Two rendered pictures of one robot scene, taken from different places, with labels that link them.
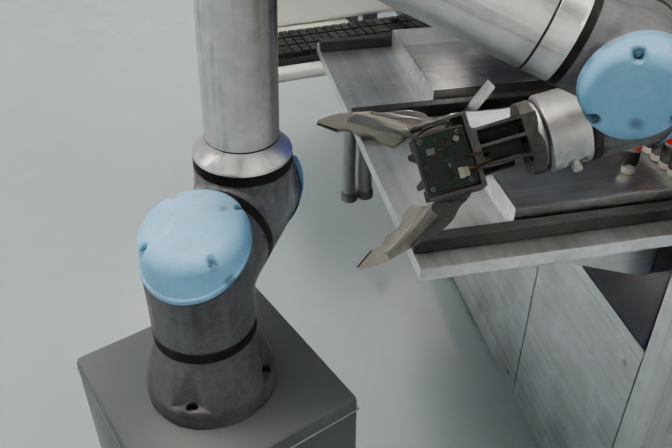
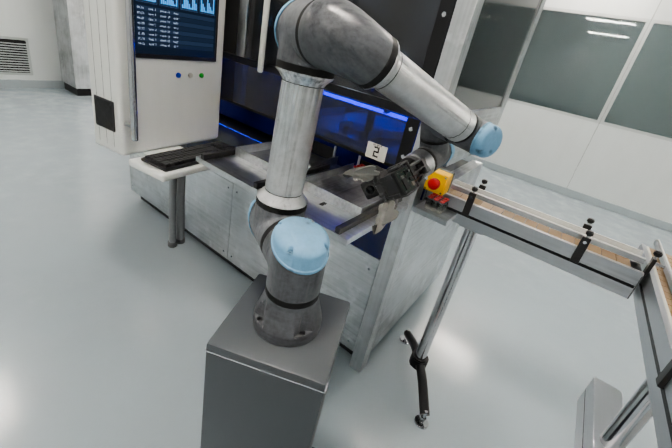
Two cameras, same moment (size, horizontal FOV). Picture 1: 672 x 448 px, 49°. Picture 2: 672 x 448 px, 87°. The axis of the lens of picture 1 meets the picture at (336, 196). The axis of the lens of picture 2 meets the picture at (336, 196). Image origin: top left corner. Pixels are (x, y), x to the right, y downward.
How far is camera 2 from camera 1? 0.58 m
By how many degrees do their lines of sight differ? 42
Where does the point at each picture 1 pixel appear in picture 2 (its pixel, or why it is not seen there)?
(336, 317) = (187, 309)
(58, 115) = not seen: outside the picture
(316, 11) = (165, 142)
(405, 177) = not seen: hidden behind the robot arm
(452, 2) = (448, 113)
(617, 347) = (364, 264)
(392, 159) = not seen: hidden behind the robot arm
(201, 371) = (309, 310)
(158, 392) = (283, 333)
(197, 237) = (311, 237)
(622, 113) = (488, 148)
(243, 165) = (298, 202)
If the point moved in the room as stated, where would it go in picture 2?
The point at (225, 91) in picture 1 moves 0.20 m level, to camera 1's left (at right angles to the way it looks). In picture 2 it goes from (297, 165) to (202, 175)
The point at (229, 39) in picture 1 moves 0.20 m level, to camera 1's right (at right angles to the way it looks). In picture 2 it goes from (305, 138) to (371, 135)
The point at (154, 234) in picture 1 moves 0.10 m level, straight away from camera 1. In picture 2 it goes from (291, 241) to (252, 220)
